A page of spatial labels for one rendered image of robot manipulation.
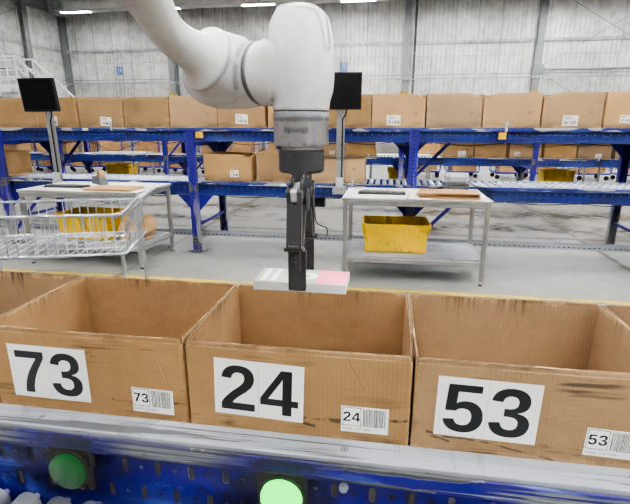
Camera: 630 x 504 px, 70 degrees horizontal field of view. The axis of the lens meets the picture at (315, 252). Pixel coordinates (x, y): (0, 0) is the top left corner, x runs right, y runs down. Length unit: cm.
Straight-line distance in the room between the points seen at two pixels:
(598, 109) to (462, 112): 132
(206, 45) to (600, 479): 89
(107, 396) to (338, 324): 49
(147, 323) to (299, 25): 79
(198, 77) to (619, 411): 83
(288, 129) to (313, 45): 12
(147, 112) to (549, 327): 532
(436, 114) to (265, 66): 453
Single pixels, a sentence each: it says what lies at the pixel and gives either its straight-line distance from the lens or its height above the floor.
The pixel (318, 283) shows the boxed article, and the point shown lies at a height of 115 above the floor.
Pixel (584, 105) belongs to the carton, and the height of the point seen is 160.
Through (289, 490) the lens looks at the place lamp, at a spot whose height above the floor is 84.
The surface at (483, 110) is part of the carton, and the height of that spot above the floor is 156.
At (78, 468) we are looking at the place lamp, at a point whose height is 83.
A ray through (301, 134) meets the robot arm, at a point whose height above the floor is 139.
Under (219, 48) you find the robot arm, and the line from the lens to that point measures 78.
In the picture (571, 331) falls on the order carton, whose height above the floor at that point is 99.
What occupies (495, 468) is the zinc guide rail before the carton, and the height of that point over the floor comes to 89.
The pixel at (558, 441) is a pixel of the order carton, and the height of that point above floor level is 92.
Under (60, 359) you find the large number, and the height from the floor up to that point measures 99.
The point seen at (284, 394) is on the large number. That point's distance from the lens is 82.
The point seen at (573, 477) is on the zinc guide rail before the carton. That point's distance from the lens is 87.
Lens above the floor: 141
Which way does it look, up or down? 16 degrees down
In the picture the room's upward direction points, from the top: straight up
